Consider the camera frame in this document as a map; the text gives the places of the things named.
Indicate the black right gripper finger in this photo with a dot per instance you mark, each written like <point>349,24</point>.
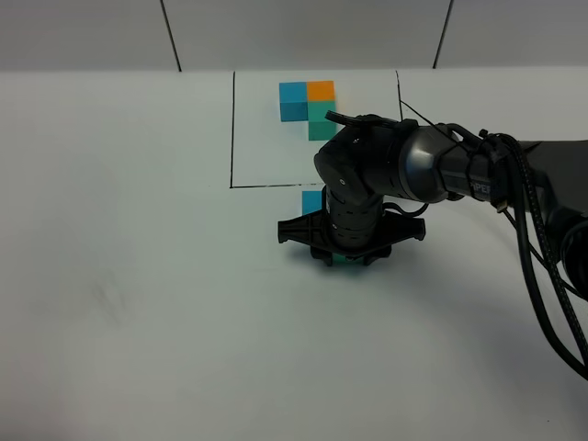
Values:
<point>323,255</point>
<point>375,255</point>

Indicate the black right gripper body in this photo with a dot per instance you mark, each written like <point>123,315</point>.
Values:
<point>353,230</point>

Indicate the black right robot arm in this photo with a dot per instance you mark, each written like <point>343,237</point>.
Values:
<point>366,166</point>

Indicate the green template block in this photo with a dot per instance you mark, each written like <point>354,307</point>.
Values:
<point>319,127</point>

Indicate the blue template block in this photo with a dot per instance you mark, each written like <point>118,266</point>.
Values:
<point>293,101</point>

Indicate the orange template block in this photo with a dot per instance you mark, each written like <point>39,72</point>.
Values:
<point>319,91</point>

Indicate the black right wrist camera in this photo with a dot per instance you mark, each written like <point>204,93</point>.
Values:
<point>361,121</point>

